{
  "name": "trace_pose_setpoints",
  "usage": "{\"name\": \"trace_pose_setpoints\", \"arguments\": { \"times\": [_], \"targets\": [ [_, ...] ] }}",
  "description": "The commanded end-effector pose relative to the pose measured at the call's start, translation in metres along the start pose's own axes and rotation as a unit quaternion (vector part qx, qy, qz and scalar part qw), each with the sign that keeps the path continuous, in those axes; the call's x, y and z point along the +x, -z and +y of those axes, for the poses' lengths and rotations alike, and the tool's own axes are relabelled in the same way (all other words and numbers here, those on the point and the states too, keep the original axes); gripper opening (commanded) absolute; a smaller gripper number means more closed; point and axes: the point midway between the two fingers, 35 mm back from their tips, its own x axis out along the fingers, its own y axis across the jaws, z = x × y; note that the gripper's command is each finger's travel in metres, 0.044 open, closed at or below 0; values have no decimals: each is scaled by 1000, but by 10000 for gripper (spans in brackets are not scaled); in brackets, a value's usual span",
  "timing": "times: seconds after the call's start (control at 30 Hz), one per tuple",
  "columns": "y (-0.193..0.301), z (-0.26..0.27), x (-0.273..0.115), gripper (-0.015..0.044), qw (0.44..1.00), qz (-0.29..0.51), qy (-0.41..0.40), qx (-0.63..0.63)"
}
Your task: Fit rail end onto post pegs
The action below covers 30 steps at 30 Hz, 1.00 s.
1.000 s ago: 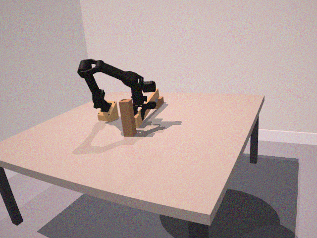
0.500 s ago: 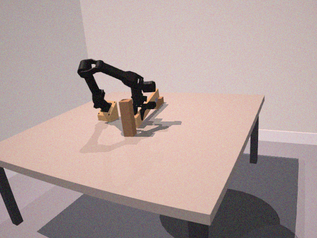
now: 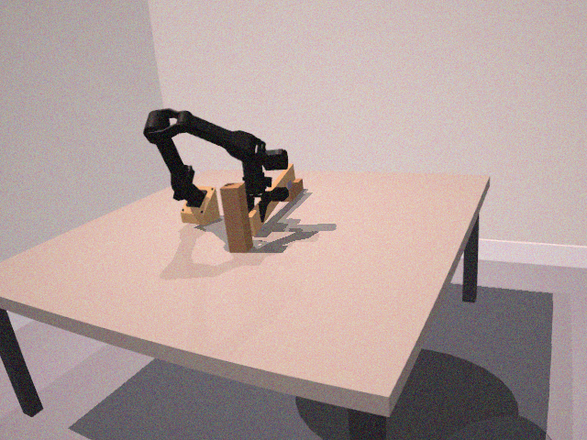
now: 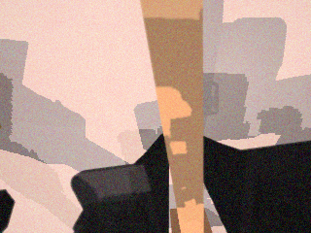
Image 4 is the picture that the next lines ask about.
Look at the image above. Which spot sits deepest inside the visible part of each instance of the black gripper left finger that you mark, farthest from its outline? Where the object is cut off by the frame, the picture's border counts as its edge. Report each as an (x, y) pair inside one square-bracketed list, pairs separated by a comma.
[(146, 179)]

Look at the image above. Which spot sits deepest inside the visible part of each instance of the long wooden rail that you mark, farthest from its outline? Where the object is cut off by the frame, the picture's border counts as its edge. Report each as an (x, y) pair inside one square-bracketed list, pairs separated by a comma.
[(174, 30)]

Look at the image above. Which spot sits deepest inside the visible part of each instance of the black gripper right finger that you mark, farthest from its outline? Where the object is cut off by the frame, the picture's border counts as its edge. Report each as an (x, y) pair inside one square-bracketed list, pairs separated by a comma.
[(229, 175)]

